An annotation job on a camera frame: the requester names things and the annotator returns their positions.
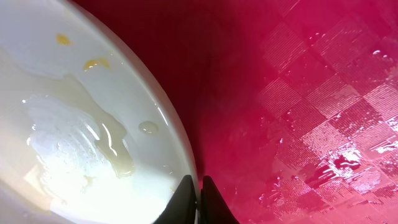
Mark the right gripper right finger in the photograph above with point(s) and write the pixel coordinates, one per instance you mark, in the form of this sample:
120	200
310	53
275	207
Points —
213	208

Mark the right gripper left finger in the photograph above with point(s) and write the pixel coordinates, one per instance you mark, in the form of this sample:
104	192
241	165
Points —
181	208

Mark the white plate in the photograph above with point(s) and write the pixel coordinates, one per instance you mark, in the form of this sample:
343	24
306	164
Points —
87	133

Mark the red plastic tray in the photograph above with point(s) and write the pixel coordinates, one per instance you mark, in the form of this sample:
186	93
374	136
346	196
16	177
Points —
290	105

